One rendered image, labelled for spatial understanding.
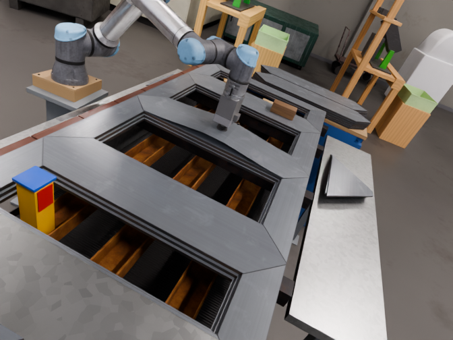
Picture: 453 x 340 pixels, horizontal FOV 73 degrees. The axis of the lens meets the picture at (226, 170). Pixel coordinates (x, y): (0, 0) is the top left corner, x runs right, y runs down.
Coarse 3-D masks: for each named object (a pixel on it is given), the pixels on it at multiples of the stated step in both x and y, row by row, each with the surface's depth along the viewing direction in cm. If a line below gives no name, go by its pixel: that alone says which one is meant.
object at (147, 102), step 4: (148, 96) 123; (152, 96) 124; (156, 96) 125; (160, 96) 126; (140, 100) 118; (144, 100) 119; (148, 100) 120; (152, 100) 121; (156, 100) 122; (160, 100) 123; (144, 104) 117; (148, 104) 118; (152, 104) 119; (144, 108) 114
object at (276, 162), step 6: (270, 150) 117; (276, 150) 119; (270, 156) 114; (276, 156) 115; (282, 156) 117; (288, 156) 119; (264, 162) 109; (270, 162) 110; (276, 162) 112; (282, 162) 114; (288, 162) 115; (270, 168) 107; (276, 168) 109; (282, 168) 110; (276, 174) 106; (282, 174) 107
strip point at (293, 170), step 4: (292, 160) 117; (288, 164) 114; (292, 164) 115; (296, 164) 116; (288, 168) 112; (292, 168) 113; (296, 168) 114; (300, 168) 115; (284, 172) 109; (288, 172) 109; (292, 172) 110; (296, 172) 111; (300, 172) 112; (304, 172) 113; (284, 176) 107; (288, 176) 107; (292, 176) 108; (296, 176) 109; (300, 176) 110; (304, 176) 111; (308, 176) 112
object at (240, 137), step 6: (240, 126) 121; (234, 132) 115; (240, 132) 117; (246, 132) 119; (228, 138) 110; (234, 138) 112; (240, 138) 114; (246, 138) 116; (252, 138) 118; (228, 144) 107; (234, 144) 109; (240, 144) 111; (246, 144) 112; (240, 150) 108
